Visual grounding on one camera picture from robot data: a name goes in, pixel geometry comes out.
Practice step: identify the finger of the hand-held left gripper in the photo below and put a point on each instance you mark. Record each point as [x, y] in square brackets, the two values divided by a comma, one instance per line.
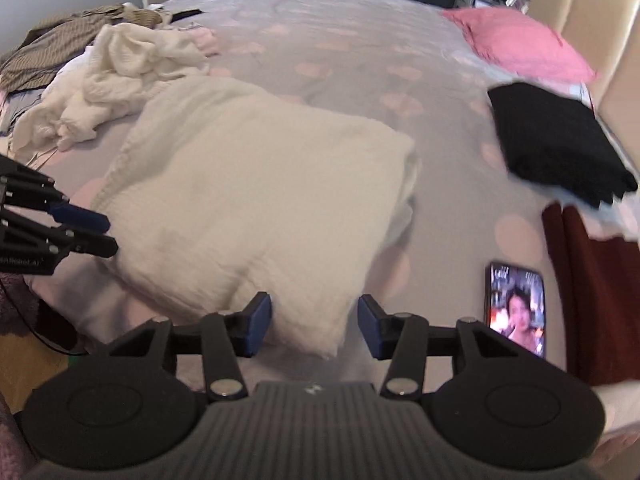
[80, 217]
[90, 245]

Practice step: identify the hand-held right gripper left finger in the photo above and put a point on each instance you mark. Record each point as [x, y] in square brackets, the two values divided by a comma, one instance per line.
[260, 317]

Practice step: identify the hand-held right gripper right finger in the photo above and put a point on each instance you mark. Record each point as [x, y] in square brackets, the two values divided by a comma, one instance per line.
[370, 320]

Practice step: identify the white crinkled garment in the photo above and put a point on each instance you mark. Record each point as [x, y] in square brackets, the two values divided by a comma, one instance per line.
[250, 185]
[125, 60]

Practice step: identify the black folded clothes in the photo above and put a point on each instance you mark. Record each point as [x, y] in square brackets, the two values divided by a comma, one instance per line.
[555, 145]

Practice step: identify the smartphone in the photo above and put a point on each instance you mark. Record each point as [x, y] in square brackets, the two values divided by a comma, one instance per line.
[515, 310]

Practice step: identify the light pink garment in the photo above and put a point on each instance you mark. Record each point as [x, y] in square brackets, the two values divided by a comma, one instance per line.
[205, 40]

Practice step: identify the dark red cloth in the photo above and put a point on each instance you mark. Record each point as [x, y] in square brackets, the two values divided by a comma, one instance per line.
[590, 300]

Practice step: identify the black strip garment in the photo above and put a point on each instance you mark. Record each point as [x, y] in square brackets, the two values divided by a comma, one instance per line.
[185, 13]

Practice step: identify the white printed pillow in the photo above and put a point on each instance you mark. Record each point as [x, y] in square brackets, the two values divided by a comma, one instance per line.
[585, 95]

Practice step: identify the pink pillow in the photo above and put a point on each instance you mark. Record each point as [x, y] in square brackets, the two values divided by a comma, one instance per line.
[520, 42]

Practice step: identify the beige padded headboard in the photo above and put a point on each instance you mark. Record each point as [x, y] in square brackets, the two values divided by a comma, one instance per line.
[600, 25]

